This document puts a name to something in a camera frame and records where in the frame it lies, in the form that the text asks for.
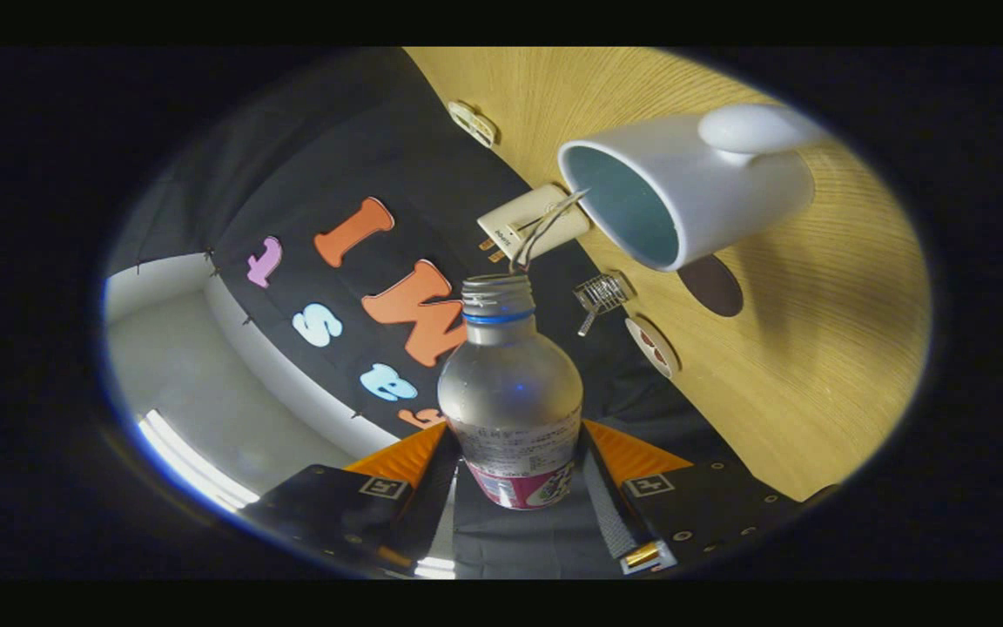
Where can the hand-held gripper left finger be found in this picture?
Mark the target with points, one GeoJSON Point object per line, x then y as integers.
{"type": "Point", "coordinates": [432, 496]}

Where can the brown meat piece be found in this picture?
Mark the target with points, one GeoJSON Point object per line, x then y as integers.
{"type": "Point", "coordinates": [648, 338]}
{"type": "Point", "coordinates": [660, 355]}

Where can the white divided snack tray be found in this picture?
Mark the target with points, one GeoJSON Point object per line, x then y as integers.
{"type": "Point", "coordinates": [473, 122]}

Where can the wooden table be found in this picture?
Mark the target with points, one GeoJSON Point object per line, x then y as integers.
{"type": "Point", "coordinates": [815, 348]}

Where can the white oval plate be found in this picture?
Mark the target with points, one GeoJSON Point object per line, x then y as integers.
{"type": "Point", "coordinates": [654, 346]}

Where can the black backdrop cloth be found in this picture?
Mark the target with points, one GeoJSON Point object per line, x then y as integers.
{"type": "Point", "coordinates": [292, 174]}

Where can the white cup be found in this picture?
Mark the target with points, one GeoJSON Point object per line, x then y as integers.
{"type": "Point", "coordinates": [702, 192]}

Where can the dark brown round coaster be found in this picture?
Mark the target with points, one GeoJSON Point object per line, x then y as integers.
{"type": "Point", "coordinates": [715, 287]}

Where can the white toaster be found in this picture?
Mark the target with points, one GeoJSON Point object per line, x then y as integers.
{"type": "Point", "coordinates": [536, 222]}

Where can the metal spoon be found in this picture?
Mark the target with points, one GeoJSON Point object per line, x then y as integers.
{"type": "Point", "coordinates": [587, 324]}

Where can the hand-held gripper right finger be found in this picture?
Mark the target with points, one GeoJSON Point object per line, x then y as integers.
{"type": "Point", "coordinates": [610, 505]}

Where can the silver juice bottle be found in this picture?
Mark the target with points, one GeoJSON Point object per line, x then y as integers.
{"type": "Point", "coordinates": [510, 392]}

